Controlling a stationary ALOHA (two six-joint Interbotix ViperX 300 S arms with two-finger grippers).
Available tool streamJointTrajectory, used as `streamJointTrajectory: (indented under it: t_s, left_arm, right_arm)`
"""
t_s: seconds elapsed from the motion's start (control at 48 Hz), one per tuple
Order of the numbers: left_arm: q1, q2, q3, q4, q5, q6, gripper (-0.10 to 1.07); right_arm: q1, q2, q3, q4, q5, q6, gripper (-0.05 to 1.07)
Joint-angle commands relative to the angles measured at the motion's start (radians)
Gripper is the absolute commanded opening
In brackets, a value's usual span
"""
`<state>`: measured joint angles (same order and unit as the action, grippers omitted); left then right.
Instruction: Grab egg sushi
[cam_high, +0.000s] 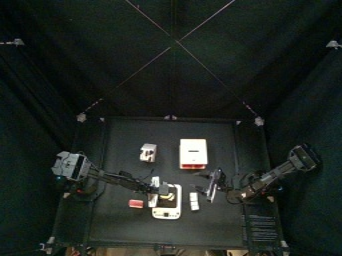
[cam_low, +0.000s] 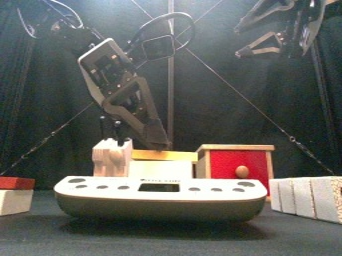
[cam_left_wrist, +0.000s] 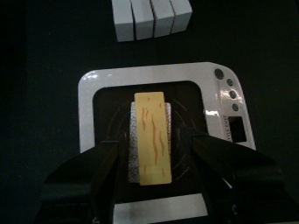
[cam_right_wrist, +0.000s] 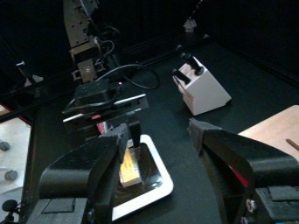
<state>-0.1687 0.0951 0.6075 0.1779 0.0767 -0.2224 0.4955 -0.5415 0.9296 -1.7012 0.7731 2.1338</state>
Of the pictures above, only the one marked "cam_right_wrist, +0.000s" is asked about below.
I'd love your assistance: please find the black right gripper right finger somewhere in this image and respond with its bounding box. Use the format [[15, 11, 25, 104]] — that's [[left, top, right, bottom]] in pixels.
[[188, 117, 299, 224]]

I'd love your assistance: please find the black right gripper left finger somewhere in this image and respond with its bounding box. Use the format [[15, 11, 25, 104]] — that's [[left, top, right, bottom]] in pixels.
[[38, 123, 132, 224]]

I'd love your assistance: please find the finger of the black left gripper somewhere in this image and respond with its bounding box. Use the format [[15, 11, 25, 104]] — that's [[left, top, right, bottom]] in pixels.
[[127, 115, 144, 154]]

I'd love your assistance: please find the yellow sponge block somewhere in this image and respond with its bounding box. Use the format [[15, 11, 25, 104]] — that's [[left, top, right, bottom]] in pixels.
[[118, 146, 144, 188]]

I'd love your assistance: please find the light wooden cutting board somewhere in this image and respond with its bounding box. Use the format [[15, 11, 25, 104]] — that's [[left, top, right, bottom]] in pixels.
[[238, 104, 299, 162]]

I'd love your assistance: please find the white tray with black inside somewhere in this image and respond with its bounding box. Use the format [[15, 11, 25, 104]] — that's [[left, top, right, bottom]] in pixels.
[[111, 134, 175, 221]]

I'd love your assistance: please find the grey chair caster wheel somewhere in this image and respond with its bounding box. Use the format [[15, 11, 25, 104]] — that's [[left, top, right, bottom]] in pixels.
[[0, 139, 12, 151], [4, 170, 20, 182]]

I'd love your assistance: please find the black round knob stand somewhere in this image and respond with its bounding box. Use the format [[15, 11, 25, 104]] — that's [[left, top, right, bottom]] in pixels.
[[0, 199, 21, 224]]

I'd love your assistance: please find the white knife block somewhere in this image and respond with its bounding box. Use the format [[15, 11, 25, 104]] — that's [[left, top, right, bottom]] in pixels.
[[172, 56, 232, 116]]

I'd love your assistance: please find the white clip on rod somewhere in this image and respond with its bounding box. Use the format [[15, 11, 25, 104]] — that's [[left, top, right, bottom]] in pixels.
[[182, 17, 199, 33]]

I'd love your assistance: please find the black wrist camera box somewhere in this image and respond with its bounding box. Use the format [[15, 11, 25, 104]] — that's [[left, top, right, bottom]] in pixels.
[[72, 80, 123, 107]]

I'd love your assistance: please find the black looping cable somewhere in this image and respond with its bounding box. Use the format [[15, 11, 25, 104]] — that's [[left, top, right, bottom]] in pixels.
[[95, 63, 162, 90]]

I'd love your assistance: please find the small black knife handle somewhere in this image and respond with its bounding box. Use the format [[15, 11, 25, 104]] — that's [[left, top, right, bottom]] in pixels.
[[172, 68, 192, 86]]

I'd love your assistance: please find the large black knife handle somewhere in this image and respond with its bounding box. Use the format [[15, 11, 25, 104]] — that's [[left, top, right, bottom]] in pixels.
[[180, 52, 206, 76]]

